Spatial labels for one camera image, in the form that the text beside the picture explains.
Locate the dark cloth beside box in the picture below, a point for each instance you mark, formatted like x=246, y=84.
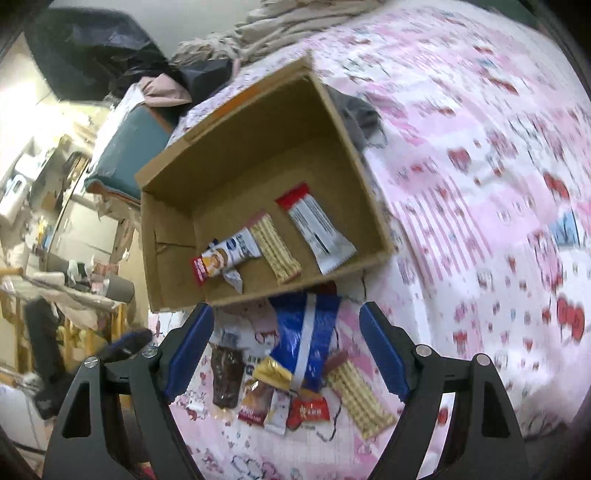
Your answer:
x=362, y=121

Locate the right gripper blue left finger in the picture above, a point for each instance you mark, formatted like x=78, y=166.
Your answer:
x=183, y=348

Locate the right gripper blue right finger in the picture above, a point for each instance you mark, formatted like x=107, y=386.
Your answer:
x=390, y=347

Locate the teal side cushion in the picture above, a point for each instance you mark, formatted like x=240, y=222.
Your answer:
x=142, y=135

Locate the blue snack bag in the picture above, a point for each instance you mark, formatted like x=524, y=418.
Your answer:
x=305, y=323

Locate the red white bar wrapper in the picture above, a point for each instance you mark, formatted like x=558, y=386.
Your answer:
x=330, y=248

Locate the grey trash bin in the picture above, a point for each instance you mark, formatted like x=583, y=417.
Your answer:
x=117, y=289

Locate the yellow gold snack packet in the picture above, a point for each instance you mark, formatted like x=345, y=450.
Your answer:
x=272, y=373

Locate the wafer stick packet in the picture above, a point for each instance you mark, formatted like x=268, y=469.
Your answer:
x=283, y=264
x=365, y=409

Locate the black plastic bag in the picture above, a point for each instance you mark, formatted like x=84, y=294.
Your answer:
x=86, y=54

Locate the cardboard box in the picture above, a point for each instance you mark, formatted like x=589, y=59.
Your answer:
x=280, y=132

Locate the pink cartoon bed sheet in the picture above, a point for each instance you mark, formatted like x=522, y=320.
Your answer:
x=482, y=166

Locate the crumpled floral blanket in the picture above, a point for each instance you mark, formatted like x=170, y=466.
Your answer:
x=272, y=26

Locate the blue white small sachet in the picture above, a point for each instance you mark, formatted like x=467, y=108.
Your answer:
x=234, y=279

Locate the dark chocolate snack packet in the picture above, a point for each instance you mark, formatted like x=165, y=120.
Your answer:
x=227, y=370

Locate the small red candy packet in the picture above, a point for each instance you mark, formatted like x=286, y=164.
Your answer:
x=307, y=408

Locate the clear brown snack wrapper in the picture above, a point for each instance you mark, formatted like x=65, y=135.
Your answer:
x=276, y=417

